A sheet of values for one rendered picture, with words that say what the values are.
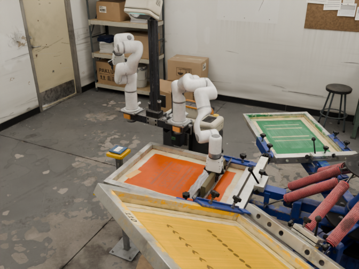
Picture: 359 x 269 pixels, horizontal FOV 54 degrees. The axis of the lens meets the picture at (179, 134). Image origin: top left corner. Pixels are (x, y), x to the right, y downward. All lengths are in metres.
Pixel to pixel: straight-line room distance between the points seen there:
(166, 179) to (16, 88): 3.84
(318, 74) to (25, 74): 4.37
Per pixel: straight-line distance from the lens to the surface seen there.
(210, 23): 5.99
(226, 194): 2.16
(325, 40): 5.65
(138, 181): 2.27
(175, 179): 2.28
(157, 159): 2.50
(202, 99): 2.12
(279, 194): 2.09
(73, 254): 3.25
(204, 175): 2.31
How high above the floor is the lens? 2.22
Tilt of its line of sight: 26 degrees down
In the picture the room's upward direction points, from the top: straight up
